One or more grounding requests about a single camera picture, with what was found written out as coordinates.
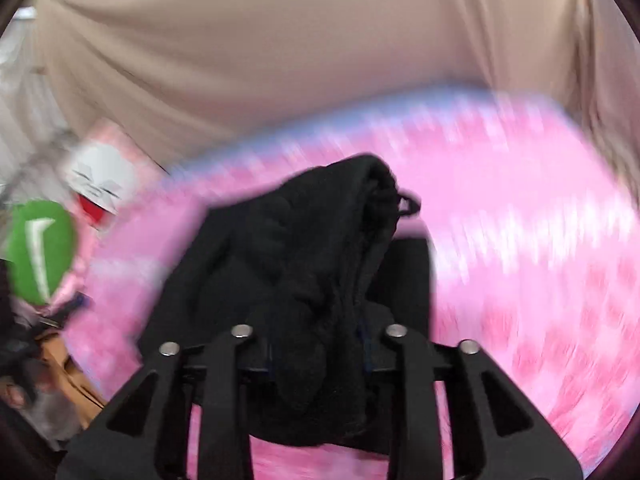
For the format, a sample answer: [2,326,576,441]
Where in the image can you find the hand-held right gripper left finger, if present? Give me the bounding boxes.
[56,324,273,480]

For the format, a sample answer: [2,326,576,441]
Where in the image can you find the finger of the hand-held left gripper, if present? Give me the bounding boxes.
[35,294,96,328]

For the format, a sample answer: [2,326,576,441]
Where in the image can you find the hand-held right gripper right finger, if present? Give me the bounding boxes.
[364,325,583,480]

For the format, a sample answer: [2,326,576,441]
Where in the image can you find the black pants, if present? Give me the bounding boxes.
[137,154,436,448]

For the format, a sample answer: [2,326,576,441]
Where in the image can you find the brown cardboard box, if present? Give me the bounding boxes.
[37,330,107,413]

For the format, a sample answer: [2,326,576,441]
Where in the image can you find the green cushion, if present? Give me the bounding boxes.
[7,200,79,307]

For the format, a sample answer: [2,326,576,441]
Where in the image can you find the pink rose bed sheet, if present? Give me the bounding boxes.
[62,87,632,480]

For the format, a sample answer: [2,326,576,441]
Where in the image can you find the cartoon rabbit pillow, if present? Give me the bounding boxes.
[50,119,168,311]

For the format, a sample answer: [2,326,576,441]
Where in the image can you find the beige backdrop cloth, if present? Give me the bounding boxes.
[0,0,640,181]

